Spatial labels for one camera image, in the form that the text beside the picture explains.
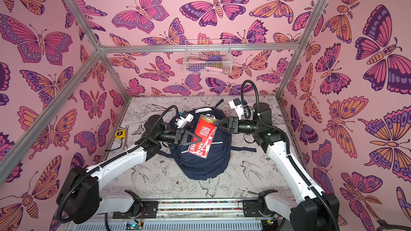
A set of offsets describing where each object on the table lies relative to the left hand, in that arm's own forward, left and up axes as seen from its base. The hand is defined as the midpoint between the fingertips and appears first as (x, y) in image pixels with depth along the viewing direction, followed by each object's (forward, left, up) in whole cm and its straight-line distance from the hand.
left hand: (199, 143), depth 64 cm
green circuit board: (-25, +31, -31) cm, 51 cm away
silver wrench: (+13, +47, -29) cm, 57 cm away
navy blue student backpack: (-1, -7, -22) cm, 23 cm away
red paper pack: (+5, -3, +1) cm, 6 cm away
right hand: (+8, -7, +3) cm, 11 cm away
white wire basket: (+56, -3, +4) cm, 56 cm away
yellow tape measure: (+20, +51, -26) cm, 61 cm away
